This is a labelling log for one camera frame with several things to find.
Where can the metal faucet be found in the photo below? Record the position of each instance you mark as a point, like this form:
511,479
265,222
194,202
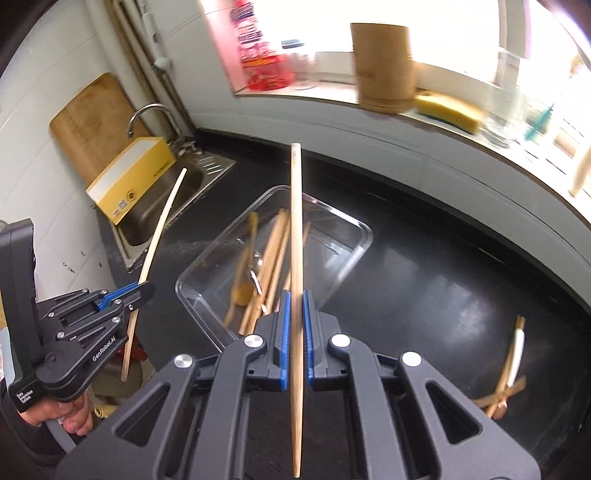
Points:
152,110

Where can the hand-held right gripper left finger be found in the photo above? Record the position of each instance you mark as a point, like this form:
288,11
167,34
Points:
286,341

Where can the stainless steel sink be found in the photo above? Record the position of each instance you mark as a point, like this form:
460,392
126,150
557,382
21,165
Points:
184,189

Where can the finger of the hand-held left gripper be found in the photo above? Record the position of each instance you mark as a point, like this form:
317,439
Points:
115,297
120,314

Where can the small bamboo holder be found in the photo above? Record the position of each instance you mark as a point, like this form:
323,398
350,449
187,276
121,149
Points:
381,64

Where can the pile of wooden utensils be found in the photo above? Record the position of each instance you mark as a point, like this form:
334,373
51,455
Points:
501,407

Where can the white wall pipes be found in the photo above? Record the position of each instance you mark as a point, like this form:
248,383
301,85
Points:
157,60

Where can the long wooden spoon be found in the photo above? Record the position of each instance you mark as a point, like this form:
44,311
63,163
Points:
242,293

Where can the wooden cutting board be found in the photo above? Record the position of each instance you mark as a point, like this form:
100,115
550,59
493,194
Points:
92,120

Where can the metal utensil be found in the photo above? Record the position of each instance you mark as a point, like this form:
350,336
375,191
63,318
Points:
255,279

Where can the person's left forearm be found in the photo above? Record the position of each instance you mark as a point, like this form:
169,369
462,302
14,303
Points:
18,429

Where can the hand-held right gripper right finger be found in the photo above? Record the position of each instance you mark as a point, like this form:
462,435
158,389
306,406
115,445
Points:
308,350

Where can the yellow cardboard box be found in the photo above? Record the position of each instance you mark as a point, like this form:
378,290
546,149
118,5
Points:
134,175

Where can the yellow sponge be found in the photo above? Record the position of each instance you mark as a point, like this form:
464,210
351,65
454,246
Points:
445,110

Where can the clear plastic container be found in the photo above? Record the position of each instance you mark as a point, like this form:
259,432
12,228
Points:
351,230

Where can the red liquid bottle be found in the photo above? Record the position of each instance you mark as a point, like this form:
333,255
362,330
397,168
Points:
261,55

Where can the person's left hand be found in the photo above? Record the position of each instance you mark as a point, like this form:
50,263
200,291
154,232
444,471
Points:
69,417

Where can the clear drinking glass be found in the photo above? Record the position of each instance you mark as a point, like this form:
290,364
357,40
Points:
503,101

